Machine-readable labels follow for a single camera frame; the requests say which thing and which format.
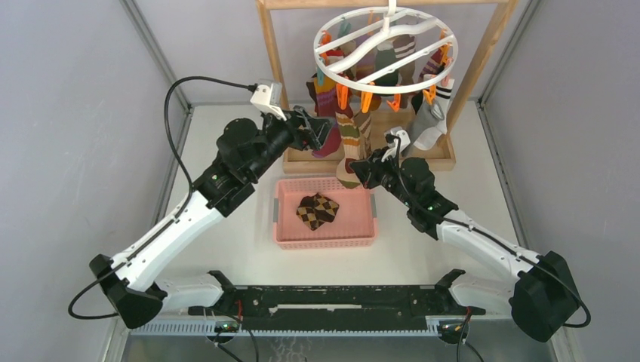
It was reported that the right camera cable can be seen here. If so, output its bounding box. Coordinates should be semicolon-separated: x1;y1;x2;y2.
389;134;592;330

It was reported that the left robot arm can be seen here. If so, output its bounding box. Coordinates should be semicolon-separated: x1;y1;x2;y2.
90;106;334;329

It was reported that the dark green sock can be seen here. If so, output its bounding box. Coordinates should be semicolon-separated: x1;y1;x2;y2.
374;41;398;87

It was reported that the left camera cable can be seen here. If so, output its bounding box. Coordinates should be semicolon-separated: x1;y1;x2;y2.
67;75;258;321

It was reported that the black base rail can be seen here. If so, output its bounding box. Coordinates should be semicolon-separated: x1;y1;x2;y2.
188;269;467;333

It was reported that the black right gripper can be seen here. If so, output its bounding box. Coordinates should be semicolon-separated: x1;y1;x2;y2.
349;147;415;210

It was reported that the brown yellow argyle sock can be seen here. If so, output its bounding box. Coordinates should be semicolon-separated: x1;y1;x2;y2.
296;193;340;231

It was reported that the camera cable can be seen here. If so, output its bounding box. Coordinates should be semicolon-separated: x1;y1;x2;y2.
67;75;258;321
389;134;592;330

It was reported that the beige striped sock red heel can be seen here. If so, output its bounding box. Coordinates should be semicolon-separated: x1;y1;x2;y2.
336;112;370;189

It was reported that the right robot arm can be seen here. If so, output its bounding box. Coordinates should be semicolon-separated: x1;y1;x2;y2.
351;156;591;342

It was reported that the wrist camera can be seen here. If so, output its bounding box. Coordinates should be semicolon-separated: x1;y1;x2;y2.
382;127;411;161
250;80;287;121

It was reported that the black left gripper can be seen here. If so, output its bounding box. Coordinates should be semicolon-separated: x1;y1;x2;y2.
247;105;335;182

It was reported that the wooden hanger rack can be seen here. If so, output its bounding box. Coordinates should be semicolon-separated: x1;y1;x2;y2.
256;0;521;176

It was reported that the grey sock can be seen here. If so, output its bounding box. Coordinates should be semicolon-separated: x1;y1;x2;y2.
407;101;443;151

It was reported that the white black striped sock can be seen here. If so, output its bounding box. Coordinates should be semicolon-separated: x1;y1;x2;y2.
411;78;455;151

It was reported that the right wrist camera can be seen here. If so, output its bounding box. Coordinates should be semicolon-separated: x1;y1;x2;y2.
382;127;411;161

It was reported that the brown beige striped sock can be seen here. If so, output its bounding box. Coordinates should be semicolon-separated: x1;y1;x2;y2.
354;112;372;158

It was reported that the white round clip hanger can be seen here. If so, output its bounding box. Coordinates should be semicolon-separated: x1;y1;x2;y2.
312;1;458;95

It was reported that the pink perforated plastic basket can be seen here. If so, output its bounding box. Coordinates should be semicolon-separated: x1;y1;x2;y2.
273;177;378;250

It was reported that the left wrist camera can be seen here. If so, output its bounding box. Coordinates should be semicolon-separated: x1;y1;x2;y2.
250;80;287;121

